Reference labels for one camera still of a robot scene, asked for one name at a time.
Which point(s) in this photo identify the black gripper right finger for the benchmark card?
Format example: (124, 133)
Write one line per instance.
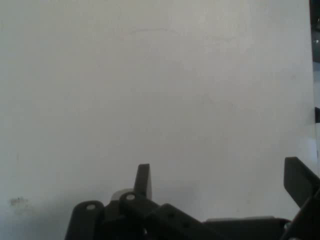
(303, 185)

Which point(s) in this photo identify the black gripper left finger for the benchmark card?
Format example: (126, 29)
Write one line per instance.
(130, 220)

